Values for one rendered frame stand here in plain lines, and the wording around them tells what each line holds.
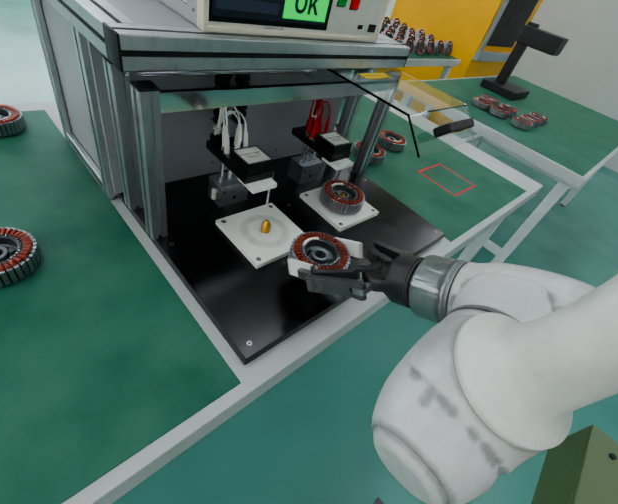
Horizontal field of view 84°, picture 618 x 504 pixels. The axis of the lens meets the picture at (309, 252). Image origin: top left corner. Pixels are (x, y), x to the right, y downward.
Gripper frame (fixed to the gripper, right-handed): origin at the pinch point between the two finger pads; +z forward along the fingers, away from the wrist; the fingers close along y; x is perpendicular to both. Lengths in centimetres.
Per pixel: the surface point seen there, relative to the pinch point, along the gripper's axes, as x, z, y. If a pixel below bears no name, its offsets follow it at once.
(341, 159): 13.3, 15.4, 25.0
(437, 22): 98, 160, 347
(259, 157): 17.7, 15.1, 0.9
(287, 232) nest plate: 1.2, 14.1, 4.1
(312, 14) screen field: 41.2, 9.1, 13.7
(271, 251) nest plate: -0.4, 11.5, -2.6
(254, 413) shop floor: -71, 46, 1
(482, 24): 85, 115, 347
